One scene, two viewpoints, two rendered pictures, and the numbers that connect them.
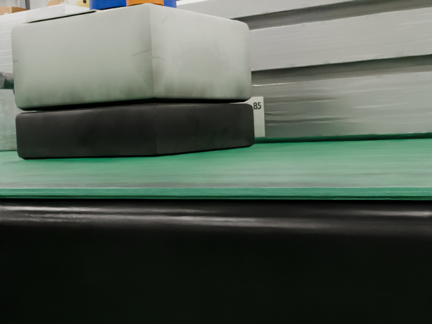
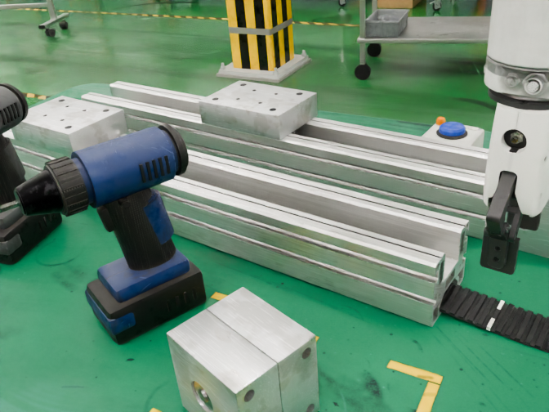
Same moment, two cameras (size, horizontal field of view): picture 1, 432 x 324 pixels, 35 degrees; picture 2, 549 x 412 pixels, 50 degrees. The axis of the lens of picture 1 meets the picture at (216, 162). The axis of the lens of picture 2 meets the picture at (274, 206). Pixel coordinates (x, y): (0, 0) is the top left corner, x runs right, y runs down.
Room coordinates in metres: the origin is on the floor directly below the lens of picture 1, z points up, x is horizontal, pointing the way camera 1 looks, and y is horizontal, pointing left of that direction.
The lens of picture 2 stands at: (1.18, -0.17, 1.23)
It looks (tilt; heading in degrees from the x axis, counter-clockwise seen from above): 30 degrees down; 185
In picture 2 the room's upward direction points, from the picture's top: 5 degrees counter-clockwise
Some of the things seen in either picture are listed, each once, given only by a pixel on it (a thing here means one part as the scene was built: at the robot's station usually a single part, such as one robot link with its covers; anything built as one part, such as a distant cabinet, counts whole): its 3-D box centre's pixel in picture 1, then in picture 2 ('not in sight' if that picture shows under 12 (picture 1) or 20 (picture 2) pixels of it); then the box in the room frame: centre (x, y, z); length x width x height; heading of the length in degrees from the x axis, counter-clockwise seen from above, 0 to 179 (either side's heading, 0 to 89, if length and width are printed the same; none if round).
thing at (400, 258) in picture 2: not in sight; (185, 191); (0.44, -0.37, 0.82); 0.80 x 0.10 x 0.09; 58
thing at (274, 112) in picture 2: not in sight; (259, 115); (0.28, -0.27, 0.87); 0.16 x 0.11 x 0.07; 58
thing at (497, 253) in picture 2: not in sight; (497, 247); (0.73, -0.01, 0.91); 0.03 x 0.03 x 0.07; 58
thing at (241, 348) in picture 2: not in sight; (255, 365); (0.79, -0.24, 0.83); 0.11 x 0.10 x 0.10; 135
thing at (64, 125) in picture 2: not in sight; (69, 132); (0.31, -0.58, 0.87); 0.16 x 0.11 x 0.07; 58
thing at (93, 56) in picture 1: (148, 85); (448, 152); (0.33, 0.03, 0.81); 0.10 x 0.08 x 0.06; 148
